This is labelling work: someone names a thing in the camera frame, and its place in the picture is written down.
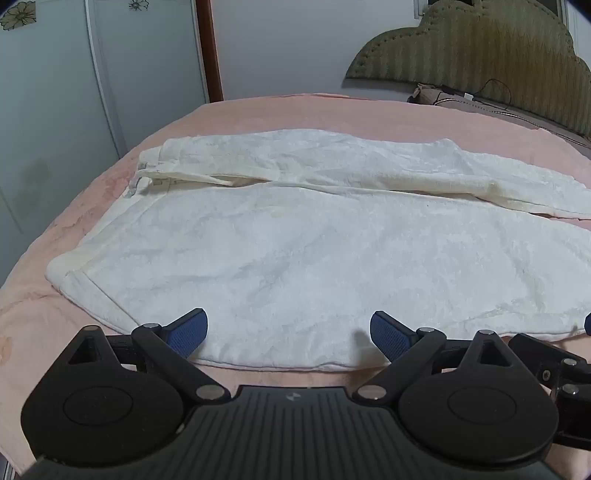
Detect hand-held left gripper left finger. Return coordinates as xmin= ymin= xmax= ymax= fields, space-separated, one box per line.
xmin=65 ymin=308 xmax=232 ymax=402

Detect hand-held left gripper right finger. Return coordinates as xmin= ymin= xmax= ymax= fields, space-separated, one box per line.
xmin=355 ymin=311 xmax=518 ymax=402

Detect white fleece pants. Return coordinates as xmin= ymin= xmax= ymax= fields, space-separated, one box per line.
xmin=45 ymin=128 xmax=591 ymax=372

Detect pink bed blanket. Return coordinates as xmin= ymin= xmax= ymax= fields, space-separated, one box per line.
xmin=0 ymin=92 xmax=591 ymax=476

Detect grey-brown pillow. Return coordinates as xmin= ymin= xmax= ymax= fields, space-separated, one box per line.
xmin=409 ymin=83 xmax=591 ymax=160

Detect olive padded headboard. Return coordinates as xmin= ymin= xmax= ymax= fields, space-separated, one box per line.
xmin=344 ymin=0 xmax=591 ymax=139

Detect black cable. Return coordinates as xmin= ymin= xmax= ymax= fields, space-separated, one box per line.
xmin=471 ymin=78 xmax=525 ymax=116

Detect brown wooden door frame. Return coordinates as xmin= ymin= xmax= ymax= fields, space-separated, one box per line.
xmin=196 ymin=0 xmax=226 ymax=103

